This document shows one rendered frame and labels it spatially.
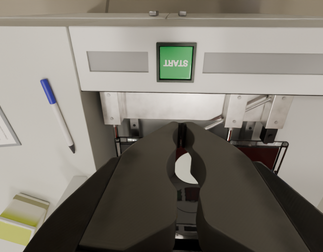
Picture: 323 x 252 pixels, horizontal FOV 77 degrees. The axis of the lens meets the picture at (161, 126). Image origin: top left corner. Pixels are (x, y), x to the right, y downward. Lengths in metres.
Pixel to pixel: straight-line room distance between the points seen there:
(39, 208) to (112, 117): 0.26
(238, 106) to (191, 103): 0.09
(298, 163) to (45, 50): 0.63
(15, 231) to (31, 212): 0.04
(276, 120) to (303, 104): 0.13
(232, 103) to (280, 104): 0.09
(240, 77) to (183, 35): 0.10
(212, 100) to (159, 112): 0.11
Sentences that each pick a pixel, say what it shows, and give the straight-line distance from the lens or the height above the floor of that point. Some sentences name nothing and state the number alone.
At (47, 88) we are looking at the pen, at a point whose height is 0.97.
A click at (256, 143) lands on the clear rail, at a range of 0.47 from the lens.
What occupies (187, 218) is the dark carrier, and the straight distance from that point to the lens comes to 0.63.
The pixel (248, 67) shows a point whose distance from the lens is 0.33.
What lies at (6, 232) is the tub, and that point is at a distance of 0.55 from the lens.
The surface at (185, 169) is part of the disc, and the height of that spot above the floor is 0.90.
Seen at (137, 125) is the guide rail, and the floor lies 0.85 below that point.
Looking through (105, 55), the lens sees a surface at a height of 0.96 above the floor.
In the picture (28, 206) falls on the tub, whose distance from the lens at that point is 0.54.
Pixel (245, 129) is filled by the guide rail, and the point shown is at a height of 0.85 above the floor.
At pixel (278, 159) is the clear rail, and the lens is 0.52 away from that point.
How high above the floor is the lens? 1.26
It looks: 60 degrees down
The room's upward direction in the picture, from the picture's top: 175 degrees counter-clockwise
